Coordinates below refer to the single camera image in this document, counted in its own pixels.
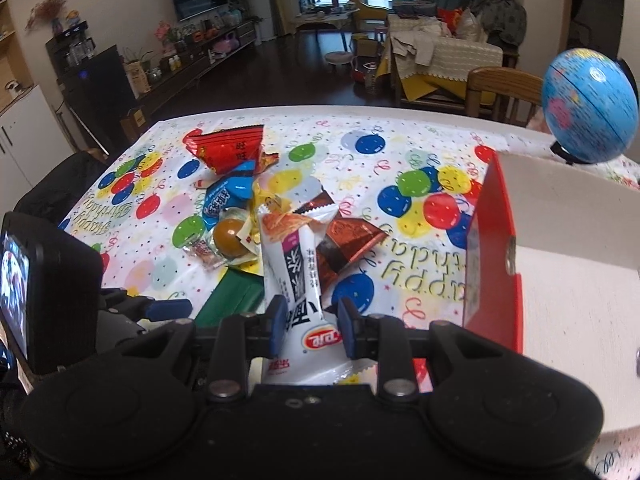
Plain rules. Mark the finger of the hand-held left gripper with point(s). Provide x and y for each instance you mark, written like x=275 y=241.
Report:
x=170 y=308

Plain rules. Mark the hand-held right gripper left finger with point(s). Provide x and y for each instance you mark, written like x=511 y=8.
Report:
x=278 y=325

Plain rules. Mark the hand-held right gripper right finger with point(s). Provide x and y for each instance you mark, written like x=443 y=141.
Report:
x=348 y=330

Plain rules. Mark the white snack packet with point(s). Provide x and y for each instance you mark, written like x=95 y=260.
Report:
x=295 y=270

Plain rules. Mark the blue snack packet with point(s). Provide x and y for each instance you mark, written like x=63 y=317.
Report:
x=225 y=197

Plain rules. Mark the red cardboard box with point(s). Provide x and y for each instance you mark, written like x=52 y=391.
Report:
x=492 y=220

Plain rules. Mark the green snack packet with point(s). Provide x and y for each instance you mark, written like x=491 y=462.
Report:
x=235 y=295

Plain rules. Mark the brown shiny snack packet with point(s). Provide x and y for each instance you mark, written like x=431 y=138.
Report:
x=350 y=245

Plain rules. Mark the clear braised egg packet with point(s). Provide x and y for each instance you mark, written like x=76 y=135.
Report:
x=230 y=237

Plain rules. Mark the black chair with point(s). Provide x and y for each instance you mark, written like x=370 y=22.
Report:
x=55 y=185

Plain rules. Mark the copper foil snack packet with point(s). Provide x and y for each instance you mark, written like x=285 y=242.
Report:
x=312 y=205

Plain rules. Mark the yellow snack packet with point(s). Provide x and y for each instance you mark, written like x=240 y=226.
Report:
x=270 y=197

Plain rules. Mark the small stick candy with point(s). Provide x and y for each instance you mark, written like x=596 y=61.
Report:
x=202 y=183

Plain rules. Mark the white cabinet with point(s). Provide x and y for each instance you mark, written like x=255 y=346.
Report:
x=25 y=135

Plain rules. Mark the balloon print tablecloth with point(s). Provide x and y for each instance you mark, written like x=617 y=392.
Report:
x=350 y=170

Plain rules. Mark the small orange snack packet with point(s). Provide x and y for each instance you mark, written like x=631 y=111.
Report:
x=268 y=158

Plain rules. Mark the red snack packet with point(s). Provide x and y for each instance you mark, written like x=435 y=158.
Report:
x=230 y=147

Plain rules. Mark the brown cardboard box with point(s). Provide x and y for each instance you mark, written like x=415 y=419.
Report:
x=135 y=120

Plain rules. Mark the black water dispenser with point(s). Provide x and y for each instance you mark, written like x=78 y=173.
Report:
x=90 y=80

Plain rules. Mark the brown paper bag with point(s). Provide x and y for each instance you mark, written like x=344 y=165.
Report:
x=135 y=72

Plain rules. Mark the dark wooden TV cabinet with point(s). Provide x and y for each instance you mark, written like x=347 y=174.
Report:
x=200 y=60

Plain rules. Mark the yellow cloth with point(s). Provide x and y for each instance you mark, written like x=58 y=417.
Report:
x=420 y=85

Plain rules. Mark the red floor toy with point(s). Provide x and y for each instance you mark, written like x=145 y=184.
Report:
x=362 y=72

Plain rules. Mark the wooden shelf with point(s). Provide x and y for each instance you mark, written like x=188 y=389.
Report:
x=7 y=20

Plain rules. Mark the pink toy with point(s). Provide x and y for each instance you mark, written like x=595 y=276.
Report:
x=225 y=42

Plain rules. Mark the white stool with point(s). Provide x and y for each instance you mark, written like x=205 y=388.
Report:
x=340 y=57

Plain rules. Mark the dried flower bouquet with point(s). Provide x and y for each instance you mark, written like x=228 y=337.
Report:
x=47 y=7

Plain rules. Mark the pink cushion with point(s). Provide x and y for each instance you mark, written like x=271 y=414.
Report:
x=536 y=121

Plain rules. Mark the wooden chair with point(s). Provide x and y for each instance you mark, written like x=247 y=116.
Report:
x=500 y=90

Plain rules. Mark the wooden sofa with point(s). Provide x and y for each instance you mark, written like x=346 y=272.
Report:
x=450 y=55

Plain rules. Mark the cream sofa cover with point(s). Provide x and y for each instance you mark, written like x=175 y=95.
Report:
x=465 y=57

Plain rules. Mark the round white table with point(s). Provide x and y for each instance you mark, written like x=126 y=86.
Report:
x=320 y=17

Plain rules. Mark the blue globe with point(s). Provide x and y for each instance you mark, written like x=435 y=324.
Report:
x=590 y=105

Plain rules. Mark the grey jacket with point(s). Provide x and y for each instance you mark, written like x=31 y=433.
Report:
x=500 y=15

